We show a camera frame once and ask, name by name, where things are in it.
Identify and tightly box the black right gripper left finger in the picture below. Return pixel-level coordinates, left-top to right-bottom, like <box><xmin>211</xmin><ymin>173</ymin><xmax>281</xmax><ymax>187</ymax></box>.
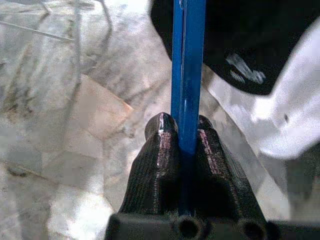
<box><xmin>119</xmin><ymin>111</ymin><xmax>181</xmax><ymax>218</ymax></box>

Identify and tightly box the blue plastic hanger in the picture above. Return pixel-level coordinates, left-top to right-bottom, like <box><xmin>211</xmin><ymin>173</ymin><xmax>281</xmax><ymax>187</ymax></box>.
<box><xmin>170</xmin><ymin>0</ymin><xmax>207</xmax><ymax>219</ymax></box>

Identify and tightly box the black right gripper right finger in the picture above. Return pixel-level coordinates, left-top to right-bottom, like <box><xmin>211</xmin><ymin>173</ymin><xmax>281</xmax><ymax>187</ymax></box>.
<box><xmin>194</xmin><ymin>114</ymin><xmax>266</xmax><ymax>221</ymax></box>

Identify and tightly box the black shirt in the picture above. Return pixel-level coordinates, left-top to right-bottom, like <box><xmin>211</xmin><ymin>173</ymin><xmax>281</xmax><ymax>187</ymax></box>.
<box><xmin>149</xmin><ymin>0</ymin><xmax>320</xmax><ymax>96</ymax></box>

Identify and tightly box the white shirt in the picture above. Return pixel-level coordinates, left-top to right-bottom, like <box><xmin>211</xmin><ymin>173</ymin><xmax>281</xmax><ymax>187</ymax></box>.
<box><xmin>201</xmin><ymin>14</ymin><xmax>320</xmax><ymax>161</ymax></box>

